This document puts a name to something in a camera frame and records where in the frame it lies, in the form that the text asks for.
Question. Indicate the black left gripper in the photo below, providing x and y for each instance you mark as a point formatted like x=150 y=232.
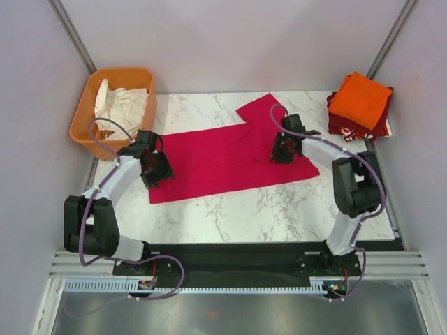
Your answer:
x=165 y=172

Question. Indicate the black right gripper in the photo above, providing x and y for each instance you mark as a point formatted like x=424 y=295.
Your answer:
x=276 y=154

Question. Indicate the magenta pink t shirt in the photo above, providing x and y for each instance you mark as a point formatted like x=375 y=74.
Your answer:
x=230 y=158

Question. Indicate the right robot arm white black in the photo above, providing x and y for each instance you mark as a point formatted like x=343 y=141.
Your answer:
x=357 y=187

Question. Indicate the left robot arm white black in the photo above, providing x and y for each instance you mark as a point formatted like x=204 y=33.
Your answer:
x=90 y=225

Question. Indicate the dark red folded t shirt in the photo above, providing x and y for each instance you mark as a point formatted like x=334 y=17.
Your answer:
x=351 y=131

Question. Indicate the white crumpled t shirt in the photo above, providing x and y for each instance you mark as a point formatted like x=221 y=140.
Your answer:
x=124 y=106

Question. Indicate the orange plastic basket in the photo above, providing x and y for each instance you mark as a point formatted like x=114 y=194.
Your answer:
x=128 y=78

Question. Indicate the orange folded t shirt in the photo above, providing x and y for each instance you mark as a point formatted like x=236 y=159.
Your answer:
x=360 y=100

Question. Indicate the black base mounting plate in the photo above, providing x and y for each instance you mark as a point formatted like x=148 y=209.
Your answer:
x=228 y=265

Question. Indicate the aluminium frame rail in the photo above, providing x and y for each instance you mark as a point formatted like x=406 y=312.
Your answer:
x=380 y=265

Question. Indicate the white slotted cable duct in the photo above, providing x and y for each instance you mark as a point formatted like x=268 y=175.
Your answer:
x=135 y=286

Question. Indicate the left corner metal post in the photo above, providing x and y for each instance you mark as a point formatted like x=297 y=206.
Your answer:
x=73 y=35

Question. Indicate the corner metal post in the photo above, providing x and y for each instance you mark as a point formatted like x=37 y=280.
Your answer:
x=392 y=36
x=73 y=35

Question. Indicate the right corner metal post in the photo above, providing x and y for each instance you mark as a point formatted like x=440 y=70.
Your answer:
x=392 y=36

